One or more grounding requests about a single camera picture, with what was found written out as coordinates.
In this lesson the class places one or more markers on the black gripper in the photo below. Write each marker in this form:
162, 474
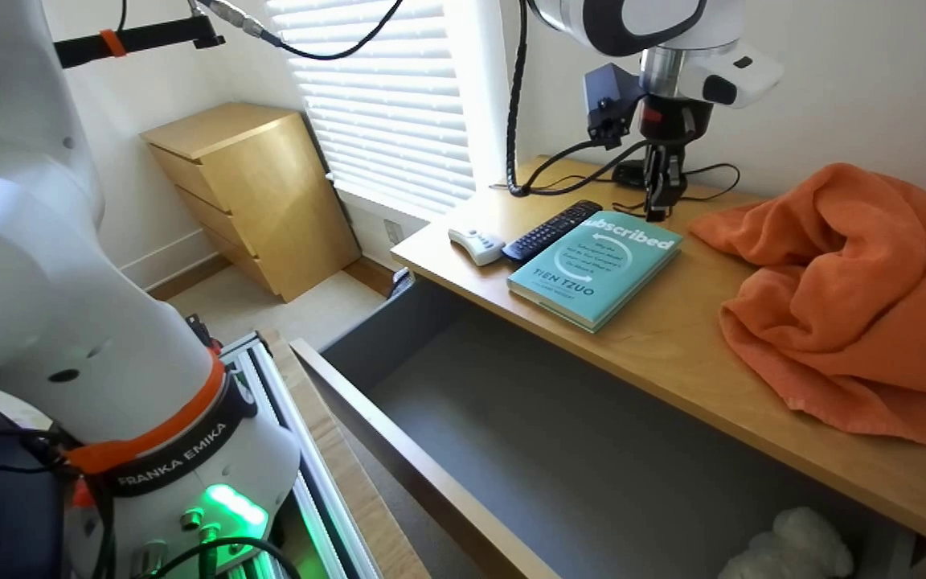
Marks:
671, 125

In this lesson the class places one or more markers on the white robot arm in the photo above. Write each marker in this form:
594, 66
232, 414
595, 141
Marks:
178, 464

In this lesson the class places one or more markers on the blue book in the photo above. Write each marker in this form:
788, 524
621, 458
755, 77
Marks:
595, 269

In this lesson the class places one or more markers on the black computer mouse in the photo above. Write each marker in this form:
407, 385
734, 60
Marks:
629, 173

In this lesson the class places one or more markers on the black remote control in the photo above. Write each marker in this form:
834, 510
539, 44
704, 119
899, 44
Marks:
529, 244

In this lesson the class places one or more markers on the white small tube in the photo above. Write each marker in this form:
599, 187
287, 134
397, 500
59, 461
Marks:
479, 250

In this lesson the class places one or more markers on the orange towel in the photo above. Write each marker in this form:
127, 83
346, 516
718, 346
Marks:
834, 307

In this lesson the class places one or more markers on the open grey drawer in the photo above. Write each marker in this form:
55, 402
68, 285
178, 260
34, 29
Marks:
591, 474

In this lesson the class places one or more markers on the white window blinds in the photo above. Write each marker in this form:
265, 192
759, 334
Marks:
383, 98

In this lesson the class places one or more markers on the white plush toy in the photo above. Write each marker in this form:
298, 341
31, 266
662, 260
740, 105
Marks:
799, 545

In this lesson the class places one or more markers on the wooden chest of drawers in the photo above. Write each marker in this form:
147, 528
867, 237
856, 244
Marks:
254, 181

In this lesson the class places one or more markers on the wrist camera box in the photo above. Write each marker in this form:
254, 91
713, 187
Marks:
613, 98

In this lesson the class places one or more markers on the aluminium rail frame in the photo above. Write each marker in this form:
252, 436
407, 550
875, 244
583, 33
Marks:
313, 524

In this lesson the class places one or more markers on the black camera boom pole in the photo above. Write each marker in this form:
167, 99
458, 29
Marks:
116, 44

